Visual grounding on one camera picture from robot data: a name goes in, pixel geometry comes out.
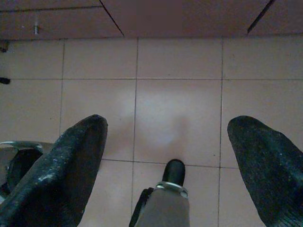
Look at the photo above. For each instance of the small metal cabinet knob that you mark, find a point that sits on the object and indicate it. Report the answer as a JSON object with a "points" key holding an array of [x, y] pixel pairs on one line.
{"points": [[36, 29]]}

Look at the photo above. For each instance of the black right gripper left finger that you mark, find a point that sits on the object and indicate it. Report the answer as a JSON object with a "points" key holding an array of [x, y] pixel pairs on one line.
{"points": [[59, 177]]}

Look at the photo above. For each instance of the silver robot right leg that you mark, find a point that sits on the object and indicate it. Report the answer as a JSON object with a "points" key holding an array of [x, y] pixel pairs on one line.
{"points": [[165, 205]]}

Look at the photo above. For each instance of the reddish brown counter cabinet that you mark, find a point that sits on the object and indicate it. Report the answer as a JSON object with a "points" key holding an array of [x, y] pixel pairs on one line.
{"points": [[165, 19]]}

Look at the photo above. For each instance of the small black floor object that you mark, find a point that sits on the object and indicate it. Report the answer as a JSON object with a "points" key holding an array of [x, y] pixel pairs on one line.
{"points": [[4, 81]]}

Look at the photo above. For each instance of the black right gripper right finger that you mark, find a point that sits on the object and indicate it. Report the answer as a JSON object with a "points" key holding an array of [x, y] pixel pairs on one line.
{"points": [[272, 177]]}

